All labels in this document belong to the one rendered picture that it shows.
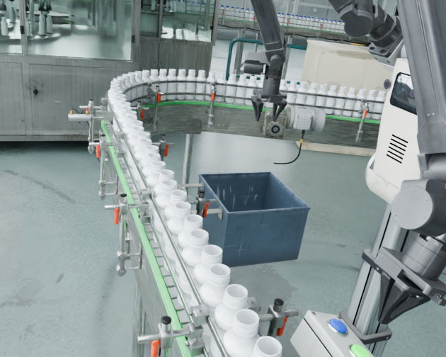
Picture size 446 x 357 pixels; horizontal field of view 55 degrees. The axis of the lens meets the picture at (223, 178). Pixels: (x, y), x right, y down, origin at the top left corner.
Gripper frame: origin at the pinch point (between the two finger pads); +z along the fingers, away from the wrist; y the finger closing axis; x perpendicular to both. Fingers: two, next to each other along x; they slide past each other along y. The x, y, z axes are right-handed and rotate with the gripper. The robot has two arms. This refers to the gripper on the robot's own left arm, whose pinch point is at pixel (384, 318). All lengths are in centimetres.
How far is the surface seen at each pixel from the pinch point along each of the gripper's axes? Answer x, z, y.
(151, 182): -18, 13, -64
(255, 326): -16.9, 8.8, -5.1
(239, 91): 56, -12, -191
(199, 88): 35, -4, -197
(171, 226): -18.7, 13.1, -41.1
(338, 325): -0.5, 6.6, -5.8
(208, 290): -18.4, 12.4, -17.8
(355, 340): 2.6, 7.6, -3.9
